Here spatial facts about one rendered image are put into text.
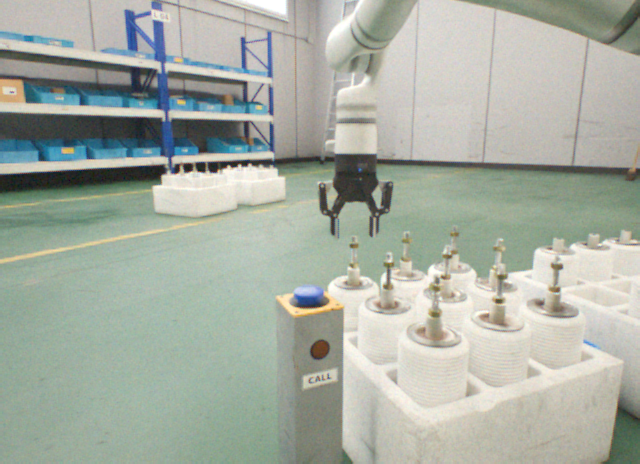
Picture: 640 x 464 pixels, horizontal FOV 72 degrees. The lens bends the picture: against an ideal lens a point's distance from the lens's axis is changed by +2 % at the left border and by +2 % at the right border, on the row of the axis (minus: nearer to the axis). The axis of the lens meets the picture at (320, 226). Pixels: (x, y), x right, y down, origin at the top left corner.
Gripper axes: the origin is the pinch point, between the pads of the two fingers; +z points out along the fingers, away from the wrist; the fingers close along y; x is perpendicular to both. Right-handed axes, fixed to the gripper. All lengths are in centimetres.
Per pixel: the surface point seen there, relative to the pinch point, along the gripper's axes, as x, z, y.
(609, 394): -22.3, 22.6, 36.1
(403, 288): -1.1, 11.4, 9.5
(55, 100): 391, -48, -205
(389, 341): -15.9, 14.4, 2.2
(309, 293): -24.6, 2.5, -11.4
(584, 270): 16, 16, 61
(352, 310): -4.6, 13.8, -1.2
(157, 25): 467, -134, -121
